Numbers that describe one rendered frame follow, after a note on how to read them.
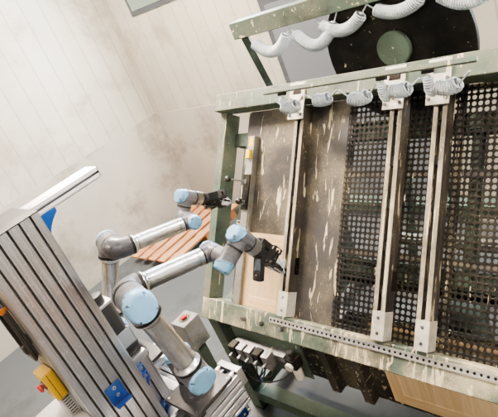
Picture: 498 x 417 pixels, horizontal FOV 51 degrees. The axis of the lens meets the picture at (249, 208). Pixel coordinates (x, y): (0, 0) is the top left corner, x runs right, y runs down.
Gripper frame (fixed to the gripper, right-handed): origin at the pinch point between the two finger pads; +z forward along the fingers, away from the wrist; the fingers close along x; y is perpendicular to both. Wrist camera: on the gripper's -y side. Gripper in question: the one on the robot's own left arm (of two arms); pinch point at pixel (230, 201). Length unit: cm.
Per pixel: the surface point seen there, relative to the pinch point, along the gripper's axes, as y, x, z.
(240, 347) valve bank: 13, 78, 4
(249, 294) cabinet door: 6, 51, 10
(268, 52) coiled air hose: -32, -84, 17
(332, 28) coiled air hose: -77, -71, 15
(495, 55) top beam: -149, -10, 2
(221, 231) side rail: 23.0, 10.0, 11.7
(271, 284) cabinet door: -11, 49, 11
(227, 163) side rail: 9.2, -28.3, 10.9
